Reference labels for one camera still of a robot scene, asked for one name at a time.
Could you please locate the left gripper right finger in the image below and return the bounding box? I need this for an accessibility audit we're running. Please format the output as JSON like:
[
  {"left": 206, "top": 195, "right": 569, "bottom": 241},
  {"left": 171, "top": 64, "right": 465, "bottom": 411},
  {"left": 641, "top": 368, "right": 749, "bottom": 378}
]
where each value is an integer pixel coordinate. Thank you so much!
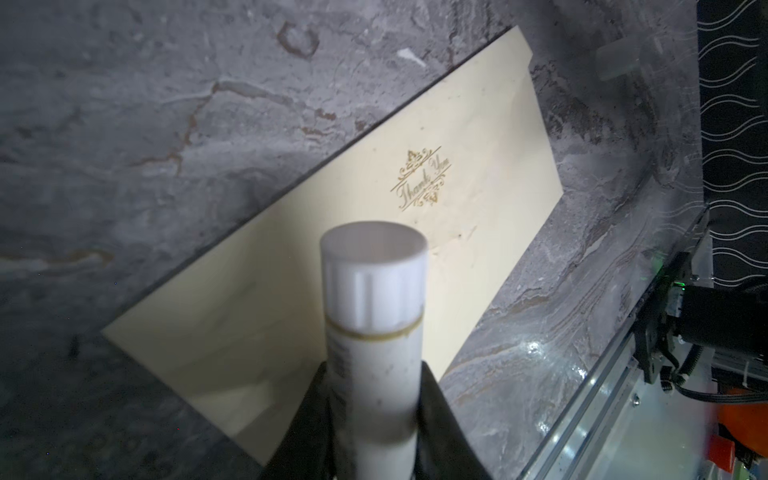
[{"left": 416, "top": 361, "right": 491, "bottom": 480}]

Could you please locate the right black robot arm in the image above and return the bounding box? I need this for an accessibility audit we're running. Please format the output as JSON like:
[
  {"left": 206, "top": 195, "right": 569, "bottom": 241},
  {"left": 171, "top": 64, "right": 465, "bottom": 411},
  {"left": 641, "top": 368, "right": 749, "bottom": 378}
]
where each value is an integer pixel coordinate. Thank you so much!
[{"left": 675, "top": 277, "right": 767, "bottom": 363}]

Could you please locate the cream yellow envelope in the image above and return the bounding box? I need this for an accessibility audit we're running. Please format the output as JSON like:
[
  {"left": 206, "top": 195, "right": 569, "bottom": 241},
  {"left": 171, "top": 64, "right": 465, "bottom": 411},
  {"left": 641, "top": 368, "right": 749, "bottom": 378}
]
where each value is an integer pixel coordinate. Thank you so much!
[{"left": 103, "top": 27, "right": 563, "bottom": 464}]

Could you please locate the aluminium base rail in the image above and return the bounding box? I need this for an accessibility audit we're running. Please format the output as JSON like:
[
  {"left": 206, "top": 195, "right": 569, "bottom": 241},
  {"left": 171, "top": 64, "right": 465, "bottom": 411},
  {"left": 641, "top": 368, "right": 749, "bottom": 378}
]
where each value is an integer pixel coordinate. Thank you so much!
[{"left": 519, "top": 207, "right": 709, "bottom": 479}]

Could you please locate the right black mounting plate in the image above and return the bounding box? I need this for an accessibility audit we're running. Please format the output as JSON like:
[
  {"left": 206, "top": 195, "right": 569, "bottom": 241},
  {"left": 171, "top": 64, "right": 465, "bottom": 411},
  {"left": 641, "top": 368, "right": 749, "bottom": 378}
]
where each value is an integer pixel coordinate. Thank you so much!
[{"left": 632, "top": 251, "right": 692, "bottom": 393}]

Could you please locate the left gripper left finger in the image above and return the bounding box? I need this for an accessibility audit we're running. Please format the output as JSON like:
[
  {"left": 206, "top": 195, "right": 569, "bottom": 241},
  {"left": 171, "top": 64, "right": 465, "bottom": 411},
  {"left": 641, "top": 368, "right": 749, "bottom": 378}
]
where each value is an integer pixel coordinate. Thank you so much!
[{"left": 259, "top": 362, "right": 332, "bottom": 480}]

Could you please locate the white glue stick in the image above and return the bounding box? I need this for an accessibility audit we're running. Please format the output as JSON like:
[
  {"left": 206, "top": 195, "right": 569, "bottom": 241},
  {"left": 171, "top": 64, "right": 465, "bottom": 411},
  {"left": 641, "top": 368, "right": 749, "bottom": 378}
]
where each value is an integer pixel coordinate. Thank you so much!
[{"left": 320, "top": 221, "right": 428, "bottom": 479}]

